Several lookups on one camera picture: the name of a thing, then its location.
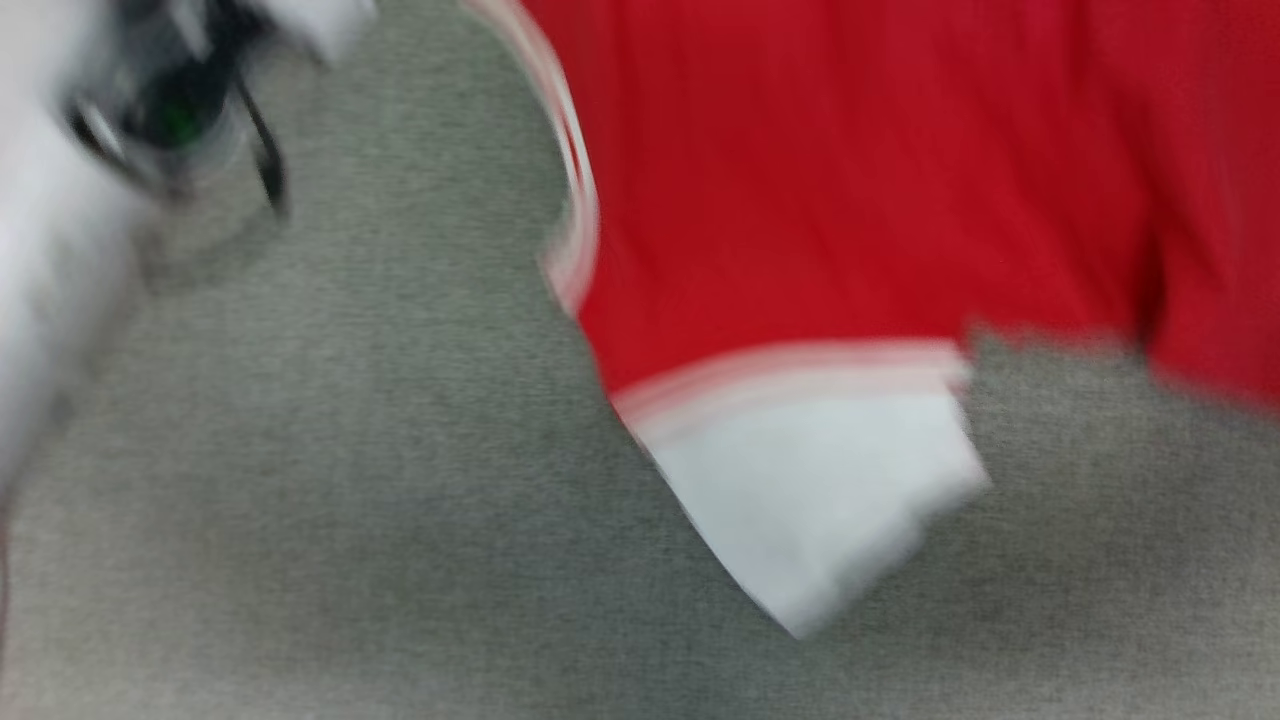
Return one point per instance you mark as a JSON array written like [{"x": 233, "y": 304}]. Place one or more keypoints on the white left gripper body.
[{"x": 190, "y": 70}]

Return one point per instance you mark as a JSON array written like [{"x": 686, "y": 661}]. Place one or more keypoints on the red and white shirt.
[{"x": 850, "y": 200}]

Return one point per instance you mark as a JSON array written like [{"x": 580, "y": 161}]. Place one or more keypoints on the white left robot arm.
[{"x": 50, "y": 280}]

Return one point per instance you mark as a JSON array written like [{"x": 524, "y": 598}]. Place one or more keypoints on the grey fabric sofa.
[{"x": 350, "y": 500}]

